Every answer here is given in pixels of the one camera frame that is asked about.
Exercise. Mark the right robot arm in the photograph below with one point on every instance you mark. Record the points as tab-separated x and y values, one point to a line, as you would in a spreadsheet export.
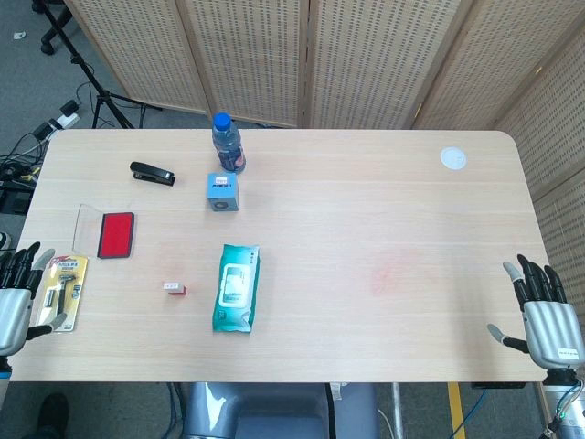
571	411

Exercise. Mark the red ink pad black case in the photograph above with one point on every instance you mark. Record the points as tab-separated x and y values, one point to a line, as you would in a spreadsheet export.
117	235

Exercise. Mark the black power adapter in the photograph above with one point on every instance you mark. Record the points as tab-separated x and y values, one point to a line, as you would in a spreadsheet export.
69	108

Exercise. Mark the small blue cardboard box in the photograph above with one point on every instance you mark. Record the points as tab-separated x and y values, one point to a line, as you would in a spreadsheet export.
222	192

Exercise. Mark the black shoe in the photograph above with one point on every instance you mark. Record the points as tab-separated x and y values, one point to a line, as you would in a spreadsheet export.
52	416

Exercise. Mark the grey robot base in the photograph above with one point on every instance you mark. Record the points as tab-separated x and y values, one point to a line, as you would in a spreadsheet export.
274	411

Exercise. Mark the black office chair base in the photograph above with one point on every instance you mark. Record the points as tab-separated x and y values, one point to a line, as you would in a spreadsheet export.
51	36

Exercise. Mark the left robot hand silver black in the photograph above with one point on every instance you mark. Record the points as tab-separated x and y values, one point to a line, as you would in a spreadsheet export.
13	311

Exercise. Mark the green wet wipes pack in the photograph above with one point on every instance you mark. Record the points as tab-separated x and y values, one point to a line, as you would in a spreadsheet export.
235	288

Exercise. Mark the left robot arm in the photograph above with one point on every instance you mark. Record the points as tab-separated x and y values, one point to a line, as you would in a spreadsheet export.
3	368

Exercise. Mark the metal table leg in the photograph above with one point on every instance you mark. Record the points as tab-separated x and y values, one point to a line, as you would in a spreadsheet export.
398	411

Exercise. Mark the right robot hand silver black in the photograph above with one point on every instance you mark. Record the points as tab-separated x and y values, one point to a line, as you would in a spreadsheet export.
548	324

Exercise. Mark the water bottle with blue cap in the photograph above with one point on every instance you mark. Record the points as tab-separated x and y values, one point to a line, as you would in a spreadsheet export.
228	146

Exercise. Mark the black stapler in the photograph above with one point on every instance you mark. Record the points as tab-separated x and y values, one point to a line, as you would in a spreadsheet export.
153	174

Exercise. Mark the white power strip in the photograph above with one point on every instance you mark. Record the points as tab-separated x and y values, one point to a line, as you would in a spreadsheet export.
64	121

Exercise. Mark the razor in yellow blister pack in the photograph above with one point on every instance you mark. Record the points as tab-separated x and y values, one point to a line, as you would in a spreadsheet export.
64	285

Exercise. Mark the black tripod stand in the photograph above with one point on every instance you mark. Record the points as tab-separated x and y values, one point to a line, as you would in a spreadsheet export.
88	75

